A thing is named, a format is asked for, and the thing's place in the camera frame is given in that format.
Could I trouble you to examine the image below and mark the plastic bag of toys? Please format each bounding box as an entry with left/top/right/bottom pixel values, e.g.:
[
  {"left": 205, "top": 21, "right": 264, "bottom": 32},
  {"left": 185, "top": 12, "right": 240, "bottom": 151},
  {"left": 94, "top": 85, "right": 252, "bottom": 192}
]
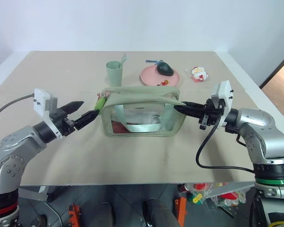
[{"left": 184, "top": 181, "right": 254, "bottom": 214}]

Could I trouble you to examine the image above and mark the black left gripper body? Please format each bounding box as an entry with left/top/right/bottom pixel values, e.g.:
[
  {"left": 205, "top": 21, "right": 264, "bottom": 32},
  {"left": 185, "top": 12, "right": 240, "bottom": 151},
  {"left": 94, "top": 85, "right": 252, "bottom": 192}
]
[{"left": 53, "top": 108, "right": 76, "bottom": 138}]

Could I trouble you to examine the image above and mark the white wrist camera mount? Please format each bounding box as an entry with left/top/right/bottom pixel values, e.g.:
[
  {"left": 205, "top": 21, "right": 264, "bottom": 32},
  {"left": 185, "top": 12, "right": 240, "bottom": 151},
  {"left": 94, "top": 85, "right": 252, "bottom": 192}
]
[
  {"left": 211, "top": 80, "right": 235, "bottom": 119},
  {"left": 34, "top": 88, "right": 63, "bottom": 139}
]

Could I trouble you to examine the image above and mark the pale green cup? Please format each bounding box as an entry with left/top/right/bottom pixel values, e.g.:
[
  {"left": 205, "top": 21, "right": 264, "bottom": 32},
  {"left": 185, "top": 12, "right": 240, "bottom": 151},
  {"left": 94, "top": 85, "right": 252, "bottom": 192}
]
[{"left": 106, "top": 61, "right": 124, "bottom": 87}]

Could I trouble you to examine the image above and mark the white cloth inside pouch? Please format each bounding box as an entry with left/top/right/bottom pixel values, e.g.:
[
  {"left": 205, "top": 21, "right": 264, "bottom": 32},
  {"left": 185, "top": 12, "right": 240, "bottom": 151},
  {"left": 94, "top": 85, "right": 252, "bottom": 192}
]
[{"left": 129, "top": 112, "right": 162, "bottom": 126}]

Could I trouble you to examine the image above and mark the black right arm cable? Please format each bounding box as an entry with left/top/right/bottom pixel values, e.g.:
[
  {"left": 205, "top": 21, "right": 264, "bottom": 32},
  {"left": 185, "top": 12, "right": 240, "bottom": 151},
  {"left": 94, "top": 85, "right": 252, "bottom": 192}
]
[{"left": 195, "top": 115, "right": 256, "bottom": 172}]

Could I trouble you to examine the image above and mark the grey left arm cable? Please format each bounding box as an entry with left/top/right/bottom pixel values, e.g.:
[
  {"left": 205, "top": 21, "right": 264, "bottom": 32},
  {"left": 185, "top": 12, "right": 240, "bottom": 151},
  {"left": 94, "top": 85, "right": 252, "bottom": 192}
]
[{"left": 0, "top": 93, "right": 36, "bottom": 120}]

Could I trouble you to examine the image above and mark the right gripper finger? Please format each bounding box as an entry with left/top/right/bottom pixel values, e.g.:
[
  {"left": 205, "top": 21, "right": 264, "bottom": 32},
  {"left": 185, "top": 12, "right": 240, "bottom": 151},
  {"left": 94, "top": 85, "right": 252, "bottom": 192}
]
[
  {"left": 181, "top": 101, "right": 207, "bottom": 111},
  {"left": 174, "top": 105, "right": 205, "bottom": 119}
]

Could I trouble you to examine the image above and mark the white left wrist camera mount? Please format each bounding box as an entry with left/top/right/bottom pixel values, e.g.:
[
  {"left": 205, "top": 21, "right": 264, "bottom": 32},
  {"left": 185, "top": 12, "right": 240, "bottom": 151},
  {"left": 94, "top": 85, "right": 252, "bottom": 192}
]
[{"left": 34, "top": 88, "right": 63, "bottom": 139}]

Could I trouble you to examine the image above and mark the orange clamp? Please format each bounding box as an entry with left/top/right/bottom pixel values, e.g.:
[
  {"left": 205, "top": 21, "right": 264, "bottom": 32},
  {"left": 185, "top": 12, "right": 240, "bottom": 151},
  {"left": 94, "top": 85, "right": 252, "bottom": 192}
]
[
  {"left": 67, "top": 204, "right": 82, "bottom": 227},
  {"left": 174, "top": 196, "right": 188, "bottom": 222}
]

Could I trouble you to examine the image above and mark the red item inside pouch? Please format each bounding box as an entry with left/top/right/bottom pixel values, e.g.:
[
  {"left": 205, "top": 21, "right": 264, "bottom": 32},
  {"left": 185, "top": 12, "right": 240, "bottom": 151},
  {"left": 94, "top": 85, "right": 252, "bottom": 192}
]
[{"left": 111, "top": 120, "right": 127, "bottom": 134}]

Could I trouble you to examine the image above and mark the dark rounded shape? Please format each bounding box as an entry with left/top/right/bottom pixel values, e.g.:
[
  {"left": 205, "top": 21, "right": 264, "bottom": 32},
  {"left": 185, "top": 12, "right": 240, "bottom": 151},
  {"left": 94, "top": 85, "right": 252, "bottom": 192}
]
[{"left": 142, "top": 198, "right": 181, "bottom": 227}]

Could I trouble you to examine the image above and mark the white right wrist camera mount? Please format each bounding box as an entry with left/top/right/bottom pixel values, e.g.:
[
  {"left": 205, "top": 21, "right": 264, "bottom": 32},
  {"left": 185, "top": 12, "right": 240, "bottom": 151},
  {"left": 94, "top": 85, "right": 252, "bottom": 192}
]
[{"left": 211, "top": 80, "right": 235, "bottom": 119}]

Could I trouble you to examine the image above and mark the dark green avocado toy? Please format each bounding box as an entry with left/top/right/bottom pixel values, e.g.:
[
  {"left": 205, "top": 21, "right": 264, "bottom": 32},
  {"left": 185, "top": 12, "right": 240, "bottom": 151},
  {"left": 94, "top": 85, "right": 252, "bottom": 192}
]
[{"left": 156, "top": 61, "right": 175, "bottom": 77}]

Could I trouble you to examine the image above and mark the green clear zip pouch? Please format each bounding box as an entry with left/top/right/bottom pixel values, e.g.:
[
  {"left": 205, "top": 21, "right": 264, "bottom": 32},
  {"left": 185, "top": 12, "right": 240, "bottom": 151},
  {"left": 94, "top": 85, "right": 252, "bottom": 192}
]
[{"left": 101, "top": 85, "right": 186, "bottom": 138}]

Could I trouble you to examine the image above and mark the santa figure in packet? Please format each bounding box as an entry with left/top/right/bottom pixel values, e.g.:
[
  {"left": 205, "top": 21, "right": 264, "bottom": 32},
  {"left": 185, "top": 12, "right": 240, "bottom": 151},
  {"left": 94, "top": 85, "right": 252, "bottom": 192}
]
[{"left": 185, "top": 66, "right": 210, "bottom": 84}]

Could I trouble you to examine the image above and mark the pink plate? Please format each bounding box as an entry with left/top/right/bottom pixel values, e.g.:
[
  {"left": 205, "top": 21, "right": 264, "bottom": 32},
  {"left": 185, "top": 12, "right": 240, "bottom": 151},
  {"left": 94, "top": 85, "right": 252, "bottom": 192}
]
[{"left": 139, "top": 65, "right": 181, "bottom": 87}]

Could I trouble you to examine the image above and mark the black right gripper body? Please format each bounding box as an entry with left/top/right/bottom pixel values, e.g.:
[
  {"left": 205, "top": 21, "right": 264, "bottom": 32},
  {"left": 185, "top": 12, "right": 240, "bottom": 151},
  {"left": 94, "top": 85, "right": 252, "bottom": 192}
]
[{"left": 198, "top": 98, "right": 225, "bottom": 131}]

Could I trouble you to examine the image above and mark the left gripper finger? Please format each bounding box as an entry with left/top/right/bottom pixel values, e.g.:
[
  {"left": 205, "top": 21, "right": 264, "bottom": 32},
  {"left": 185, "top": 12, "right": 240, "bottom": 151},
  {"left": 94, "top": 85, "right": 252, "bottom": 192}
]
[
  {"left": 73, "top": 110, "right": 100, "bottom": 131},
  {"left": 59, "top": 100, "right": 85, "bottom": 115}
]

